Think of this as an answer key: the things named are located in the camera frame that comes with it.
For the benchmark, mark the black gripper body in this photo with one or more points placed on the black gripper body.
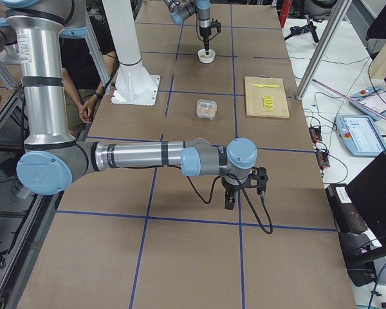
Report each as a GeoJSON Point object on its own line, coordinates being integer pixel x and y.
{"type": "Point", "coordinates": [229, 187]}
{"type": "Point", "coordinates": [204, 33]}

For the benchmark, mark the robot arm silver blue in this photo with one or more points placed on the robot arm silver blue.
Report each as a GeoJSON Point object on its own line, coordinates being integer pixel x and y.
{"type": "Point", "coordinates": [201, 9]}
{"type": "Point", "coordinates": [54, 159]}

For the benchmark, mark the clear plastic egg box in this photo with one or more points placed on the clear plastic egg box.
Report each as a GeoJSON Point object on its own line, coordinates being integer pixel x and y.
{"type": "Point", "coordinates": [206, 109]}

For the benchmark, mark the white round bowl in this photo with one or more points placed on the white round bowl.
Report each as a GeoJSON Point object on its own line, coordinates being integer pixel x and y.
{"type": "Point", "coordinates": [210, 52]}

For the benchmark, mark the yellow plastic knife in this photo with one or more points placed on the yellow plastic knife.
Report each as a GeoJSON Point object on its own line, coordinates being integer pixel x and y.
{"type": "Point", "coordinates": [274, 86]}

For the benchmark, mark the bamboo cutting board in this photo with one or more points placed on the bamboo cutting board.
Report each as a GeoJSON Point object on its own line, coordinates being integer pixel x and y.
{"type": "Point", "coordinates": [254, 98]}

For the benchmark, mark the red cylinder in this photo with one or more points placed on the red cylinder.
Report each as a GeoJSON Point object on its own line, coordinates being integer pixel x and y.
{"type": "Point", "coordinates": [284, 11]}

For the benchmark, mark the orange circuit board lower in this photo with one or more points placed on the orange circuit board lower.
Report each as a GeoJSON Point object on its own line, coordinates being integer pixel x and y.
{"type": "Point", "coordinates": [322, 156]}

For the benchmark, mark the orange circuit board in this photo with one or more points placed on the orange circuit board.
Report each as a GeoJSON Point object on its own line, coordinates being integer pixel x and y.
{"type": "Point", "coordinates": [315, 133]}
{"type": "Point", "coordinates": [322, 156]}

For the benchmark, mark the orange circuit board upper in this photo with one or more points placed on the orange circuit board upper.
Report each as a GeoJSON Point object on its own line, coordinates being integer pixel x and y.
{"type": "Point", "coordinates": [315, 133]}

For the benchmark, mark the black tripod tool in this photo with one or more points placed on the black tripod tool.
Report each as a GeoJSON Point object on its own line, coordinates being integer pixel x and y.
{"type": "Point", "coordinates": [308, 28]}

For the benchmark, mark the seated person black shirt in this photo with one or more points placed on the seated person black shirt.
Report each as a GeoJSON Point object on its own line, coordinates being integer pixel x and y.
{"type": "Point", "coordinates": [82, 85]}

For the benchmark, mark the reacher grabber stick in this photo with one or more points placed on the reacher grabber stick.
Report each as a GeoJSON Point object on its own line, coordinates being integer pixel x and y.
{"type": "Point", "coordinates": [356, 104]}

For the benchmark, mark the teach pendant near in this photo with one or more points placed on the teach pendant near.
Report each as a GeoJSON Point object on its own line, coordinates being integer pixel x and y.
{"type": "Point", "coordinates": [360, 135]}

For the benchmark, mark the teach pendant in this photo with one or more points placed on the teach pendant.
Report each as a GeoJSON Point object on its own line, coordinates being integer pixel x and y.
{"type": "Point", "coordinates": [374, 98]}
{"type": "Point", "coordinates": [360, 135]}

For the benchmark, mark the teach pendant far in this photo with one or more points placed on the teach pendant far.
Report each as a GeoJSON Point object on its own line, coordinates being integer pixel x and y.
{"type": "Point", "coordinates": [374, 98]}

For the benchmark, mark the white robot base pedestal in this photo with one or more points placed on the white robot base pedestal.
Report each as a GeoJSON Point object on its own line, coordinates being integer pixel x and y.
{"type": "Point", "coordinates": [134, 85]}

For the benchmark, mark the aluminium frame post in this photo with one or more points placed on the aluminium frame post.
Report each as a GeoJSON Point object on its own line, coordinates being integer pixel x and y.
{"type": "Point", "coordinates": [335, 19]}

